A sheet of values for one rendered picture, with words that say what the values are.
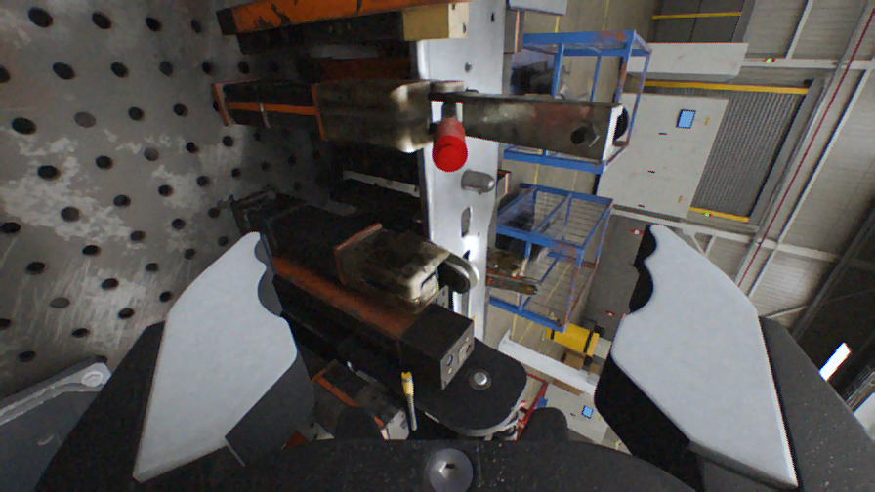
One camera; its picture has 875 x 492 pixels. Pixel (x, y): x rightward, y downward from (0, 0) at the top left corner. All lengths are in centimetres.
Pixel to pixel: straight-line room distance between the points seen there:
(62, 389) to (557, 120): 63
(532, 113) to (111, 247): 53
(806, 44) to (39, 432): 1496
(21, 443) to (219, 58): 51
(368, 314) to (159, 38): 43
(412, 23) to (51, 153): 42
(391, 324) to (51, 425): 40
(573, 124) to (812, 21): 1457
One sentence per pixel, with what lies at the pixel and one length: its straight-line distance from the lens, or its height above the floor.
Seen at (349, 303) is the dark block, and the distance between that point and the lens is 44.
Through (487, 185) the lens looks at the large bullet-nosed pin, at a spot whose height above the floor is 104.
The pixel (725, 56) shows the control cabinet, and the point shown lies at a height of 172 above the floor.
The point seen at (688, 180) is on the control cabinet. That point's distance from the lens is 855.
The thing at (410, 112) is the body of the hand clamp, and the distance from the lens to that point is 31.
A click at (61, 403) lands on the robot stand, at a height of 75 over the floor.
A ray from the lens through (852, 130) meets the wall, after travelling 1520.
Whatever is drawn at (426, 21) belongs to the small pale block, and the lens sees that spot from 35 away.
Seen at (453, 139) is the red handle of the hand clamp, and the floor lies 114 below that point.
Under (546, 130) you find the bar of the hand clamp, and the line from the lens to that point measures 28.
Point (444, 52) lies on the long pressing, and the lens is 45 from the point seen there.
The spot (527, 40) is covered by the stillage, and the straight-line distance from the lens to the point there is 247.
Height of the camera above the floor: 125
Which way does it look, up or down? 30 degrees down
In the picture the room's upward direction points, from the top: 108 degrees clockwise
